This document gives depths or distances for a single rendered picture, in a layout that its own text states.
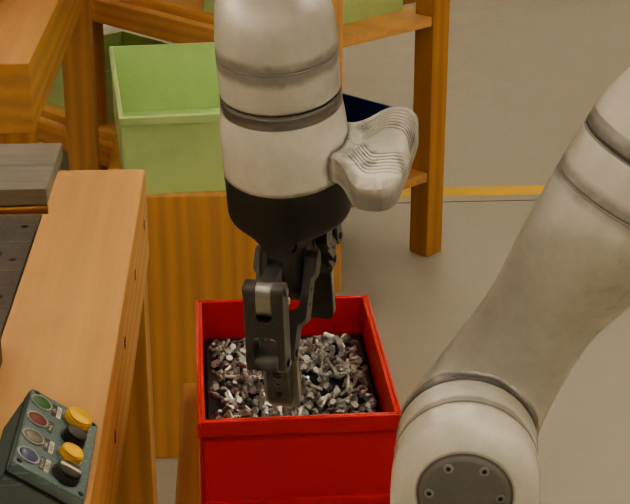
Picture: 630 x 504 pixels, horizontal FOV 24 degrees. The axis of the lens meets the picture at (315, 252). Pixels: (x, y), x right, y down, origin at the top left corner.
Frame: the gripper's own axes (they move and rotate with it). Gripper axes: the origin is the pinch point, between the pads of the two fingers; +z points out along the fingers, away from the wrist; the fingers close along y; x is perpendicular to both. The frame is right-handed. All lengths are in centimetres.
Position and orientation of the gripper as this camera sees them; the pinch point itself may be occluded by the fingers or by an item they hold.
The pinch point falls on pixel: (301, 350)
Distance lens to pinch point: 94.7
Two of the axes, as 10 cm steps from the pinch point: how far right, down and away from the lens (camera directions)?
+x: 9.7, 0.9, -2.3
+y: -2.4, 5.6, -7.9
